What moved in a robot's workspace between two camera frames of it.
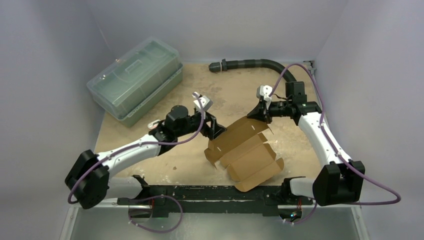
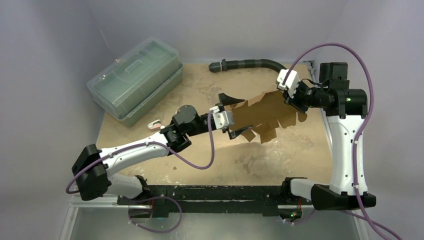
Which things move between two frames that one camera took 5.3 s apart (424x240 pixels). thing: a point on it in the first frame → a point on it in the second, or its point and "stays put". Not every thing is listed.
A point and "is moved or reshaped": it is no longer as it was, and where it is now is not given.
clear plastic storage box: [129, 87] stays put
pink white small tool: [153, 125] stays put
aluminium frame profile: [111, 220] stays put
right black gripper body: [262, 110] → [294, 103]
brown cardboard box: [250, 161] is moved or reshaped
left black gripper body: [205, 128] → [224, 130]
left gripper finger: [215, 129] → [225, 100]
